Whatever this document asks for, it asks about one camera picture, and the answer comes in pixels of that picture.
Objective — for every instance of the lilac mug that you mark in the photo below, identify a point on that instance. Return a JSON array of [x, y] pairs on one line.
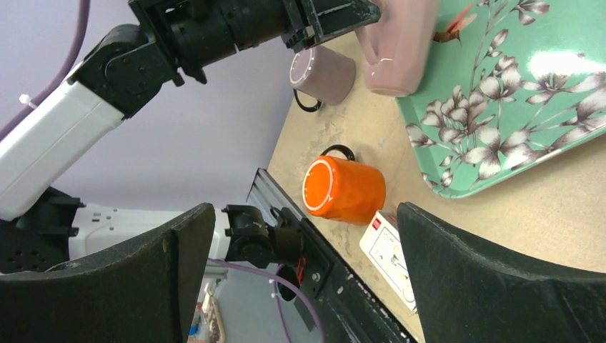
[[321, 76]]

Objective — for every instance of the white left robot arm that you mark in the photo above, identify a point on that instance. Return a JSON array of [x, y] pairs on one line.
[[115, 80]]

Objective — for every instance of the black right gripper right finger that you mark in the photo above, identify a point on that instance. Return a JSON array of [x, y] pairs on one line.
[[469, 289]]

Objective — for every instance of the pink faceted mug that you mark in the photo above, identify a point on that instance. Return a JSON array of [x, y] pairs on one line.
[[396, 47]]

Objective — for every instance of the small white cardboard box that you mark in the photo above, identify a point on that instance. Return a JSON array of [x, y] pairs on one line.
[[381, 244]]

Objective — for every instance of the orange mug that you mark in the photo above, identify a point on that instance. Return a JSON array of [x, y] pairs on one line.
[[338, 187]]

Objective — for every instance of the green floral tray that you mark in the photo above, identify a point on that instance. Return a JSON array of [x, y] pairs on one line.
[[517, 83]]

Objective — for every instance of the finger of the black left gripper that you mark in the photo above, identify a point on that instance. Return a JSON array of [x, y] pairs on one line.
[[329, 19]]

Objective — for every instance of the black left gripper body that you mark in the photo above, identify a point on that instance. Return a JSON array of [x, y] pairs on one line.
[[305, 29]]

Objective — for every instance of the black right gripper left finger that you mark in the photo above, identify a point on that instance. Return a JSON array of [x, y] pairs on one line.
[[144, 289]]

